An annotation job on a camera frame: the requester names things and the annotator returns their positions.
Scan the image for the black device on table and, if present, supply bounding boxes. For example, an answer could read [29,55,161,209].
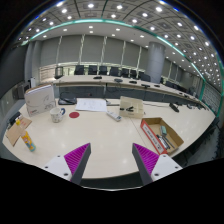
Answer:
[169,103,179,113]

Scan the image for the white ceramic mug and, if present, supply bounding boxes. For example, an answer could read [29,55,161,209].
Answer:
[50,107,66,123]

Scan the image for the colourful plastic bottle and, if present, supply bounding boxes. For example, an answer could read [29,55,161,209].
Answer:
[16,119,36,152]

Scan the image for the long curved conference desk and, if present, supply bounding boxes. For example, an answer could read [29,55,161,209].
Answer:
[53,75,208,109]

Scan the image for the grey round pillar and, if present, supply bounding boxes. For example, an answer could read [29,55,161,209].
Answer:
[146,42,166,84]

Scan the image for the red round coaster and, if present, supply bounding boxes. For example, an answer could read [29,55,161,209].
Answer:
[69,112,80,118]

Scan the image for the white cardboard box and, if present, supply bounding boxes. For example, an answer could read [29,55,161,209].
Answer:
[25,84,56,117]

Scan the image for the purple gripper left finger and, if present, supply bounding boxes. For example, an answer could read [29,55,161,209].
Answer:
[64,143,91,185]

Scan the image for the black laptop bag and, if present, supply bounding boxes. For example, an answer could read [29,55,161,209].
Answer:
[58,92,77,105]

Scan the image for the white paper sheets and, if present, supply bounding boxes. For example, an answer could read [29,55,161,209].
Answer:
[76,98,107,112]

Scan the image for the black office chair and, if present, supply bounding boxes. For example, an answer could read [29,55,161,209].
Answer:
[74,65,84,75]
[88,65,97,75]
[99,66,108,75]
[109,67,119,76]

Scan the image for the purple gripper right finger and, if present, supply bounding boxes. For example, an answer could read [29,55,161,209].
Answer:
[132,143,159,185]

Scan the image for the open brown cardboard box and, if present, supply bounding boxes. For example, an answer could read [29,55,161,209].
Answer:
[140,117,184,155]

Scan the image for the white power strip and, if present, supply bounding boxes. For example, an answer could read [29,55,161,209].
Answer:
[107,111,122,122]

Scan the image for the beige box with stapler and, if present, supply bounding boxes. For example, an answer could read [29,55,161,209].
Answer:
[119,96,144,119]

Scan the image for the flat brown cardboard piece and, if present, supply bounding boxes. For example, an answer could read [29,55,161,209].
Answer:
[6,118,31,146]

